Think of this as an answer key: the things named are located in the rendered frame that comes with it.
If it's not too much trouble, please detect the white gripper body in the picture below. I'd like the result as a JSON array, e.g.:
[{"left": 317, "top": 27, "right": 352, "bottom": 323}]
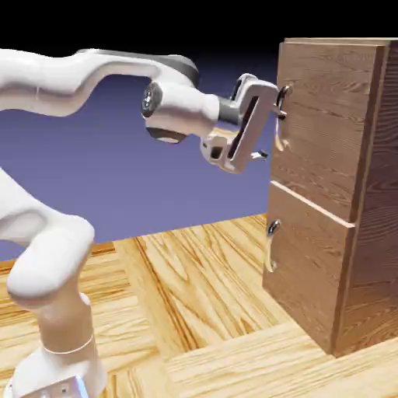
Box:
[{"left": 225, "top": 73, "right": 280, "bottom": 174}]

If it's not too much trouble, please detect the large wooden cabinet door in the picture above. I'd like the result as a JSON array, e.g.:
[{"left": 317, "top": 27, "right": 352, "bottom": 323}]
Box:
[{"left": 269, "top": 41, "right": 386, "bottom": 224}]

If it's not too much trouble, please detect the wooden cabinet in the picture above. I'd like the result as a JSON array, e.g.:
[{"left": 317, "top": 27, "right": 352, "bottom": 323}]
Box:
[{"left": 261, "top": 37, "right": 398, "bottom": 358}]

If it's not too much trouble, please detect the small wooden cabinet door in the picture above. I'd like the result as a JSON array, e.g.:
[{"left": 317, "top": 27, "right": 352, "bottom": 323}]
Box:
[{"left": 261, "top": 181, "right": 356, "bottom": 355}]

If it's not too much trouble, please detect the long curved metal handle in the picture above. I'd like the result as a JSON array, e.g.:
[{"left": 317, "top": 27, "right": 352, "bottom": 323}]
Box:
[{"left": 273, "top": 85, "right": 294, "bottom": 152}]

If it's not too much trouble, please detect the short curved metal handle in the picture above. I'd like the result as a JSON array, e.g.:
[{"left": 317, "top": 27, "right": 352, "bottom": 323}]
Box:
[{"left": 264, "top": 219, "right": 281, "bottom": 274}]

